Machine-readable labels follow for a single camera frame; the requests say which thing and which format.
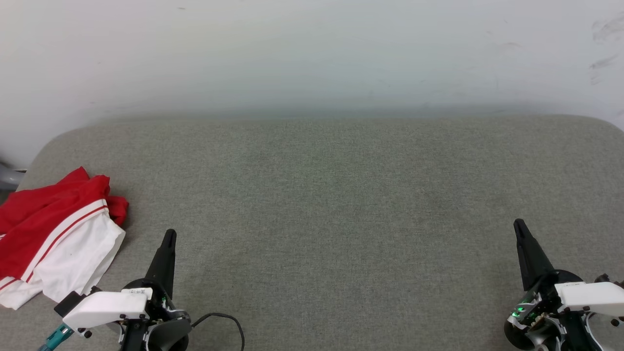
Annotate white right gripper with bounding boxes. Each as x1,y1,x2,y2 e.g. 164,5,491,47
508,218,624,327

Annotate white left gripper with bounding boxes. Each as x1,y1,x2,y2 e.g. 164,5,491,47
61,229,192,351

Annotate thin black cable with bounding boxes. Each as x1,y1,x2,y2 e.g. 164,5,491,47
190,312,245,351

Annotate grey fabric sofa cushion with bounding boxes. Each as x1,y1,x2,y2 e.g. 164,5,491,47
0,115,624,351

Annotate red white basketball jersey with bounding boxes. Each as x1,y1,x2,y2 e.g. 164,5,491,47
0,167,130,311

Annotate grey metal frame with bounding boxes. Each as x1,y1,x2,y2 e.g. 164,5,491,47
0,161,27,192

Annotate teal plug camera cable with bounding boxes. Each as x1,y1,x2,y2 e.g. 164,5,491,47
38,323,75,351

